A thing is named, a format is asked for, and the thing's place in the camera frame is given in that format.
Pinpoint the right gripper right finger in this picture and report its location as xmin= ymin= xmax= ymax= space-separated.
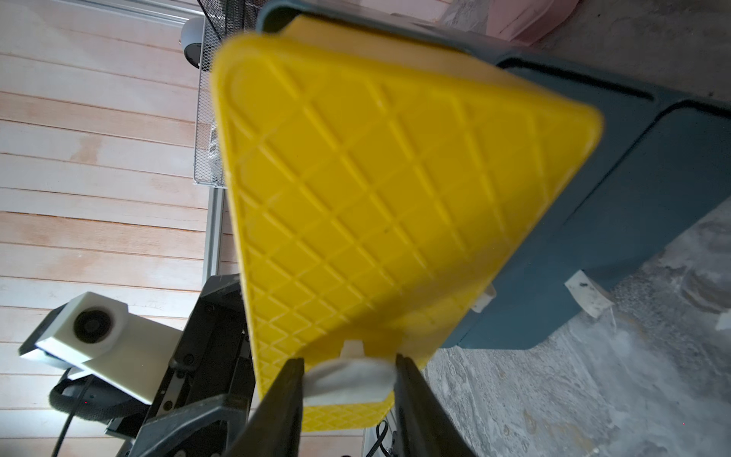
xmin=394 ymin=354 xmax=476 ymax=457

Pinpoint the pink tray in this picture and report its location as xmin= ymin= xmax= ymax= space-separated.
xmin=485 ymin=0 xmax=580 ymax=46

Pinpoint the round grey speaker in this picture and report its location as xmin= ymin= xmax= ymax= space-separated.
xmin=179 ymin=16 xmax=205 ymax=69

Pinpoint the teal drawer cabinet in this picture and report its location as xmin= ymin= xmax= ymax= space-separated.
xmin=256 ymin=1 xmax=730 ymax=350

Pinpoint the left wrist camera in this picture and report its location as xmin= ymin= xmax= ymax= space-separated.
xmin=18 ymin=292 xmax=182 ymax=405

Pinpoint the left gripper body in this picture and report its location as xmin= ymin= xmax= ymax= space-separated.
xmin=118 ymin=274 xmax=255 ymax=456

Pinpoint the yellow drawer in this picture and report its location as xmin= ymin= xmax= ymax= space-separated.
xmin=209 ymin=15 xmax=605 ymax=432

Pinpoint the black mesh basket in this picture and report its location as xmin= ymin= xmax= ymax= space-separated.
xmin=193 ymin=1 xmax=266 ymax=189

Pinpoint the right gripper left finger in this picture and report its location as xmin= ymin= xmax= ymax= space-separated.
xmin=225 ymin=358 xmax=305 ymax=456

